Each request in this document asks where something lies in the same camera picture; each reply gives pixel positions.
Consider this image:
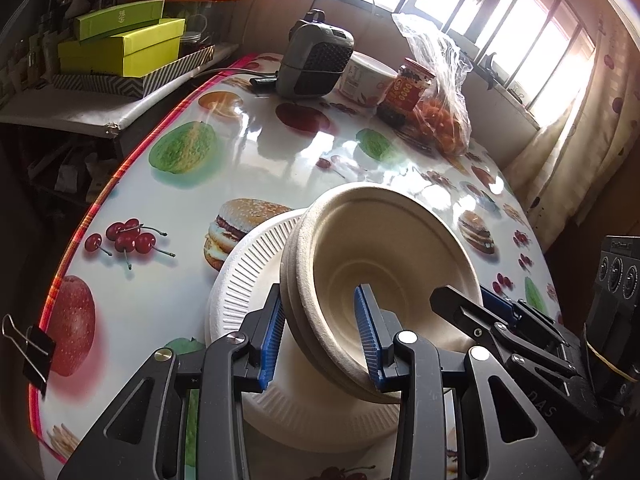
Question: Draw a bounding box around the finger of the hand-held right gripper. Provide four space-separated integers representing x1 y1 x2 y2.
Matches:
479 286 571 356
430 285 591 386

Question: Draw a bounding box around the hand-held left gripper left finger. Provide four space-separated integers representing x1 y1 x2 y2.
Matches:
57 283 288 480

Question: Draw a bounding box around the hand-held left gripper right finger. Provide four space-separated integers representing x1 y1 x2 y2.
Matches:
352 284 583 480

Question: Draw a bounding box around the white paper plate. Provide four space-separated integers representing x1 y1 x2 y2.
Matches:
205 209 416 453

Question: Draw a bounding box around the clear plastic bag of oranges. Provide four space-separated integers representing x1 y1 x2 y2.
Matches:
391 12 473 157

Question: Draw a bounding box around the cream patterned curtain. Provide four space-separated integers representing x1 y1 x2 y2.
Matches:
505 25 640 251

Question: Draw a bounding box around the glass jar with red label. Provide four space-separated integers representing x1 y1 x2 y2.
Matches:
376 57 435 128

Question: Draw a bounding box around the black binder clip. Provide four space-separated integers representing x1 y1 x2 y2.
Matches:
1 313 57 391

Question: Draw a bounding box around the black window latch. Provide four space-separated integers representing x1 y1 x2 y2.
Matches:
482 52 502 87

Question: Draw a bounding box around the white plastic tub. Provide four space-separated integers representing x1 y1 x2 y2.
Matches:
336 52 398 107

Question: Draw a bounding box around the grey portable heater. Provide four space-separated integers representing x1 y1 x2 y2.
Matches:
276 9 356 98

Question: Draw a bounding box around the grey zigzag striped box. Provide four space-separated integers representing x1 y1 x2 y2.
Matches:
52 44 216 99

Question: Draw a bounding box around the white shelf board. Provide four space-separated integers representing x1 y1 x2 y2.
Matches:
0 42 241 138

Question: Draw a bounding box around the large green box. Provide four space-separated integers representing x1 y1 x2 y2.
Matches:
57 18 187 77

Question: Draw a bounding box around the clear glass mug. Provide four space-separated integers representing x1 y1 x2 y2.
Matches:
180 12 208 43

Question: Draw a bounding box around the slim green box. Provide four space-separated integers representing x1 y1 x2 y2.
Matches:
74 0 166 42

